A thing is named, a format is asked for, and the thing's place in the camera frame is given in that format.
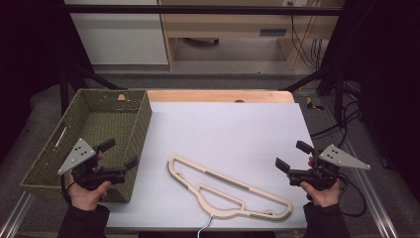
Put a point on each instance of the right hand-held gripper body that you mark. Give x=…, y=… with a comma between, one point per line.
x=317, y=175

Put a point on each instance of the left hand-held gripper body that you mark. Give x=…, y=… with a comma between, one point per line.
x=92, y=175

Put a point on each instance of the green woven basket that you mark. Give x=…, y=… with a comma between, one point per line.
x=99, y=125

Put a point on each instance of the beige wooden clothes hanger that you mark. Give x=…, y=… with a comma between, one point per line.
x=228, y=181

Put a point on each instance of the person's left hand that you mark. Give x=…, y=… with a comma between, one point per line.
x=85, y=198

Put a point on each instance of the person's right hand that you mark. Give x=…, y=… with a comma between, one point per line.
x=325, y=198

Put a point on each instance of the yellow and black tool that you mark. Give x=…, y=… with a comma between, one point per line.
x=311, y=104

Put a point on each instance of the white board mat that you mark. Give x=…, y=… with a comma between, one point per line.
x=231, y=132

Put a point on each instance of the light wooden table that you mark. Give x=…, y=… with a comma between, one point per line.
x=211, y=95

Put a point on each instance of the white cabinet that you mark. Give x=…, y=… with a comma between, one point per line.
x=122, y=36

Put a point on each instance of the black chair base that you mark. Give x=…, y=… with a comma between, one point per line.
x=203, y=41

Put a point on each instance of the wooden office desk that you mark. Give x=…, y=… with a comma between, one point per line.
x=224, y=24

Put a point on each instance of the aluminium floor rail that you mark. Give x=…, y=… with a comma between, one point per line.
x=15, y=216
x=369, y=185

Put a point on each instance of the black slanted frame strut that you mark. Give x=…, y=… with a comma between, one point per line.
x=85, y=77
x=317, y=77

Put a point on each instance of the black horizontal frame bar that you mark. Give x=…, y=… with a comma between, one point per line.
x=198, y=9

